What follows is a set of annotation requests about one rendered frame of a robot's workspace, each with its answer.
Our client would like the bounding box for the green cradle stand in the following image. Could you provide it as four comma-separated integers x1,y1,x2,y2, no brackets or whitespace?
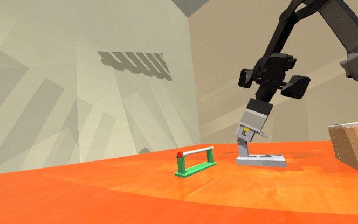
175,148,217,178

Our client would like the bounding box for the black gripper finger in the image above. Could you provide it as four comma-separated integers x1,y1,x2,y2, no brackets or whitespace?
281,76,304,98
241,70,253,88

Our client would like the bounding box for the grey tapered pin with red head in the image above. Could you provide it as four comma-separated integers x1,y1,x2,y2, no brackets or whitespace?
177,146,214,158

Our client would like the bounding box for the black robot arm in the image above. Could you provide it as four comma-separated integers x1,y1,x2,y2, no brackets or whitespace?
254,0,358,103

